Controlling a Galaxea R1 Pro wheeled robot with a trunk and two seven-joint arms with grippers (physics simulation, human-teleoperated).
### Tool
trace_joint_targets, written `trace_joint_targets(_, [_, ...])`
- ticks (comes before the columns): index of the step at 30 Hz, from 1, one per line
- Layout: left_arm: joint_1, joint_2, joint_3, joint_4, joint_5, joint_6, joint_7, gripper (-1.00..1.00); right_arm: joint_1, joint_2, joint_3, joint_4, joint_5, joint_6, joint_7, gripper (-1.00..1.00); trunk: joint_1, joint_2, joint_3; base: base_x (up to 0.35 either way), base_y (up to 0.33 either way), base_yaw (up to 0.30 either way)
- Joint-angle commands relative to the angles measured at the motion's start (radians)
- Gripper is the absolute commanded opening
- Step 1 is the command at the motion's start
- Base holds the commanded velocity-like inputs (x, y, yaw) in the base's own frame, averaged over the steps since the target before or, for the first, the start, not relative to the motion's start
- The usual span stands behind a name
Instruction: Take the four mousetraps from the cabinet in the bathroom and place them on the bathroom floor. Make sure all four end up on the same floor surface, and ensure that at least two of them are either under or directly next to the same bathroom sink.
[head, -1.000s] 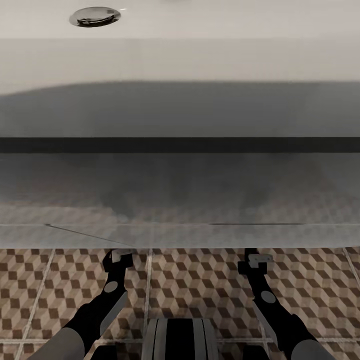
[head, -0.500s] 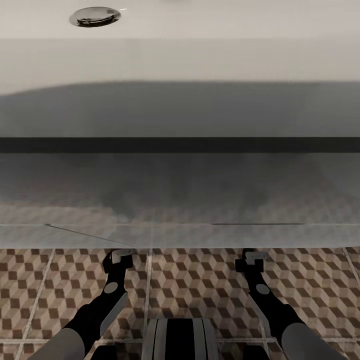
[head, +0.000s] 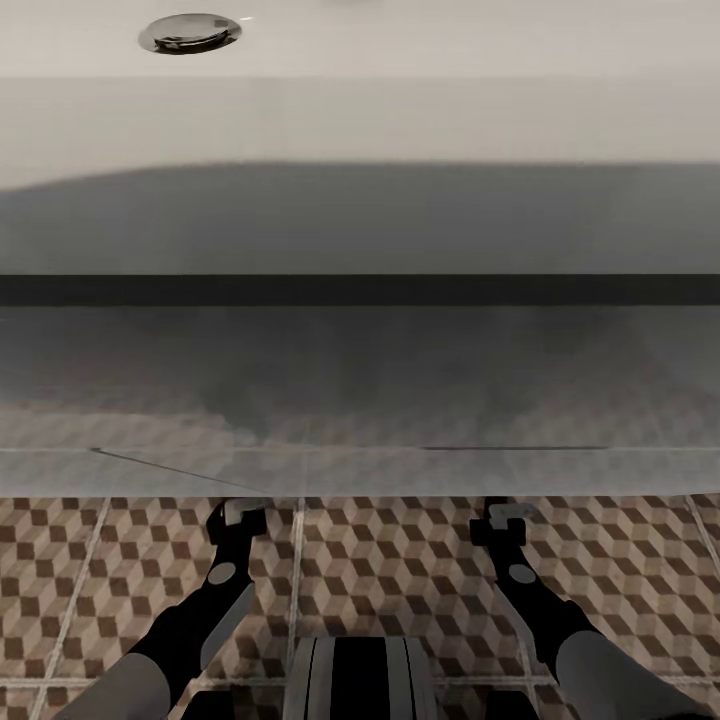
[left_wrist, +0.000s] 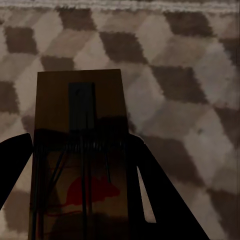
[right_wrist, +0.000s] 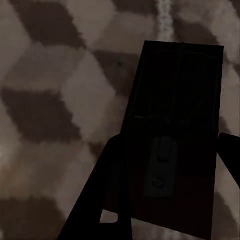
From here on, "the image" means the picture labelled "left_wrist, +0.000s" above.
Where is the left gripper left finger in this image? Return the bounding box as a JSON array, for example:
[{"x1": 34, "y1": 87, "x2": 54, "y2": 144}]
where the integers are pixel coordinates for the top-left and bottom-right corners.
[{"x1": 0, "y1": 133, "x2": 34, "y2": 210}]

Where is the mousetrap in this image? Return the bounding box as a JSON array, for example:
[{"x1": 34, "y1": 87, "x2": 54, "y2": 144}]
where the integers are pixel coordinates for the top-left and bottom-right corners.
[{"x1": 28, "y1": 69, "x2": 129, "y2": 240}]

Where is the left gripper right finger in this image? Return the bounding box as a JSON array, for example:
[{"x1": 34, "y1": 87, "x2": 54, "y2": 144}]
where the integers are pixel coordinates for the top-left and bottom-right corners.
[{"x1": 125, "y1": 133, "x2": 210, "y2": 240}]

